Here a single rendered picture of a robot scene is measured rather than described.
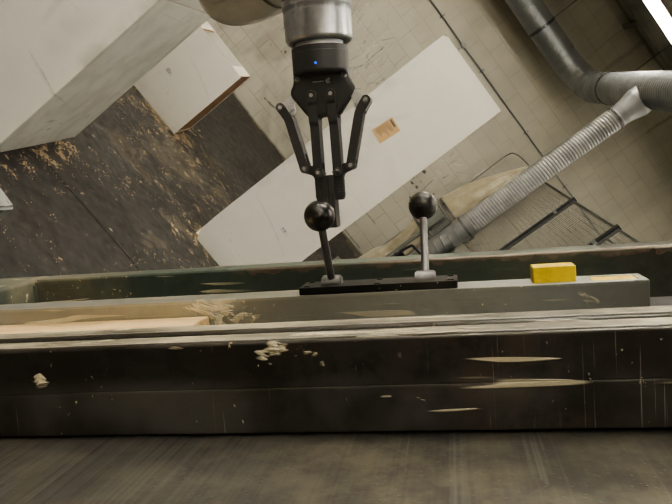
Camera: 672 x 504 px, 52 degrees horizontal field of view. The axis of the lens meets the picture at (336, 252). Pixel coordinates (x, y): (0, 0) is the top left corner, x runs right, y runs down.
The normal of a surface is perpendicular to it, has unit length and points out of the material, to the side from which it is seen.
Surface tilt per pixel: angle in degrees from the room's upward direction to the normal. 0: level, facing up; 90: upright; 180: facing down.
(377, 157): 90
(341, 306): 90
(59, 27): 90
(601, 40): 90
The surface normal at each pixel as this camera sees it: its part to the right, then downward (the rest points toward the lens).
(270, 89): -0.07, 0.25
